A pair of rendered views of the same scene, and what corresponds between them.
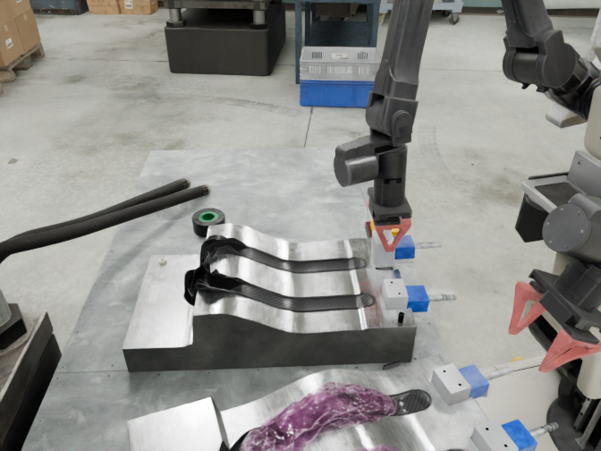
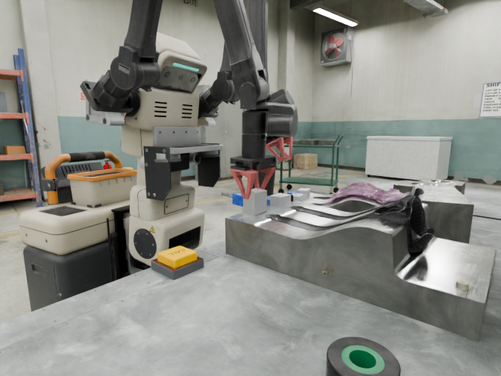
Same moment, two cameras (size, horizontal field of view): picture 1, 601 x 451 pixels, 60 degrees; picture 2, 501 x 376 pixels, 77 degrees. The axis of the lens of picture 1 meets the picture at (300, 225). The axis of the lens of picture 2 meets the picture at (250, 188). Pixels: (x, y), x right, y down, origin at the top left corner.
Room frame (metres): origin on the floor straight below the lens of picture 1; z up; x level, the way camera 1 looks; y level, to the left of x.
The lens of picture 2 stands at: (1.38, 0.35, 1.09)
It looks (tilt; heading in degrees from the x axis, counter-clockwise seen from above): 11 degrees down; 223
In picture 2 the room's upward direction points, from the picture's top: straight up
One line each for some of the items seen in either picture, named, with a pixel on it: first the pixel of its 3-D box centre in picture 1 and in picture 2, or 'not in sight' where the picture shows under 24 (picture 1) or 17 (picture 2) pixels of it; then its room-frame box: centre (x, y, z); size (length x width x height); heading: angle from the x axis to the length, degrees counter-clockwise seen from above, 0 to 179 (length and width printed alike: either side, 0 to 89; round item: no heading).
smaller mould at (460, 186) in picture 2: not in sight; (440, 188); (-0.25, 0.02, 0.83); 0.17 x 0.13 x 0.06; 93
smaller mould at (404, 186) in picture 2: not in sight; (423, 192); (-0.05, 0.00, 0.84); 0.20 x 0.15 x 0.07; 93
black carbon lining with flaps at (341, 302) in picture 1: (277, 273); (345, 211); (0.74, 0.04, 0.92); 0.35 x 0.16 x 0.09; 93
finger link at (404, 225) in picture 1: (389, 226); (256, 177); (0.80, -0.17, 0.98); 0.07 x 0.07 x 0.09; 3
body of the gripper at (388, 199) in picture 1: (389, 190); (253, 149); (0.82, -0.16, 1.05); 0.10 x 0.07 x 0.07; 3
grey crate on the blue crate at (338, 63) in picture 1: (339, 63); not in sight; (4.07, -0.31, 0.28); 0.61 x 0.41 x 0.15; 85
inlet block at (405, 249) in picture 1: (407, 246); (240, 198); (0.82, -0.21, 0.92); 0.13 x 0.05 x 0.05; 93
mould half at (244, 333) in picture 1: (269, 289); (349, 235); (0.75, 0.06, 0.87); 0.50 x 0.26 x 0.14; 93
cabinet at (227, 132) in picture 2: not in sight; (219, 134); (-3.24, -4.83, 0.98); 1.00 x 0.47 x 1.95; 175
